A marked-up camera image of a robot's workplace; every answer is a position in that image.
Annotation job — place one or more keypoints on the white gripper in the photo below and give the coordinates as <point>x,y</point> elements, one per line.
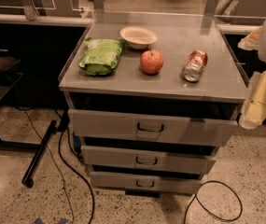
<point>254,114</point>

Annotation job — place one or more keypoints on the grey bottom drawer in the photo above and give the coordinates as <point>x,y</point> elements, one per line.
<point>144,182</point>

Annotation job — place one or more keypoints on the grey drawer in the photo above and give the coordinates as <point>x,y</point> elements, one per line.
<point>147,160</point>
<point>151,128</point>
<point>144,182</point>

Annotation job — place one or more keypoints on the grey drawer cabinet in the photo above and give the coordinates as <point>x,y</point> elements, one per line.
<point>152,97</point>

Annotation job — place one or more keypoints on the grey middle drawer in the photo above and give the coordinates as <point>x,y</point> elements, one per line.
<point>147,160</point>

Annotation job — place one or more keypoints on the grey top drawer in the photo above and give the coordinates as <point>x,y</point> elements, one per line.
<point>151,128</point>

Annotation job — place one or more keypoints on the red soda can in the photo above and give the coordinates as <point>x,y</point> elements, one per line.
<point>194,66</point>

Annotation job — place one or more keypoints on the red apple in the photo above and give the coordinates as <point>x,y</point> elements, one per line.
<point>151,62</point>

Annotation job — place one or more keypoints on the white paper bowl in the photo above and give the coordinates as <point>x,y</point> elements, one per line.
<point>138,37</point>

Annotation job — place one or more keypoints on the green chip bag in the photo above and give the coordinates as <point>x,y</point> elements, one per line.
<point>101,56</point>

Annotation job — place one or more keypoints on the black metal stand leg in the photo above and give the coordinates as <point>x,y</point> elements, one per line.
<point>27,179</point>

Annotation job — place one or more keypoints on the white railing pipe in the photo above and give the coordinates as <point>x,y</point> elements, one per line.
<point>45,20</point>

